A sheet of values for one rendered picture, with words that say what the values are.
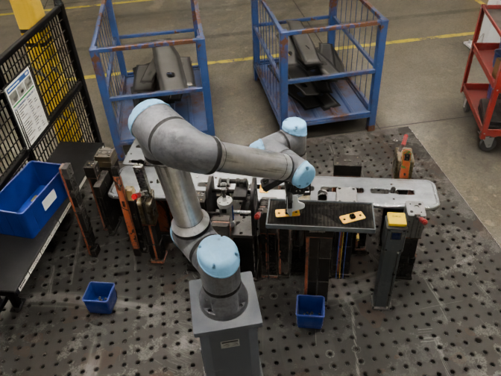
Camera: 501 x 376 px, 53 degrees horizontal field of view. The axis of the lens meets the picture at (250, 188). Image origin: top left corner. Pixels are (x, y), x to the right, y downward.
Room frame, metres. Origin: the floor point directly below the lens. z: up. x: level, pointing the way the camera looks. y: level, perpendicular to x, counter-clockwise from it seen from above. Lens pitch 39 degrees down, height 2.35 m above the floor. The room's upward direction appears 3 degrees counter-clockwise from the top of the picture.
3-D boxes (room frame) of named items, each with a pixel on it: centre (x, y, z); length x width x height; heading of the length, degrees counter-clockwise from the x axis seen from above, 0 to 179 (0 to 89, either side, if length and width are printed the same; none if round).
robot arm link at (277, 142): (1.23, -0.07, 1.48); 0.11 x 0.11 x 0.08; 33
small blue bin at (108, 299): (1.31, 0.63, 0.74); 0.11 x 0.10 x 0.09; 81
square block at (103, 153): (1.89, 0.65, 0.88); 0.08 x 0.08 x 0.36; 81
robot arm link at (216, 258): (0.99, 0.11, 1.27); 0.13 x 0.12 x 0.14; 33
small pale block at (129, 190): (1.61, 0.50, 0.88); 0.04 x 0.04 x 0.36; 81
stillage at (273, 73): (4.04, -0.58, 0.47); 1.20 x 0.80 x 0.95; 8
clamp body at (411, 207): (1.39, -0.62, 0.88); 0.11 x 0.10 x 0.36; 171
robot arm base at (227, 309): (0.98, 0.10, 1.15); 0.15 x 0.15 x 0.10
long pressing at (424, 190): (1.65, -0.08, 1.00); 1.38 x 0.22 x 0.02; 81
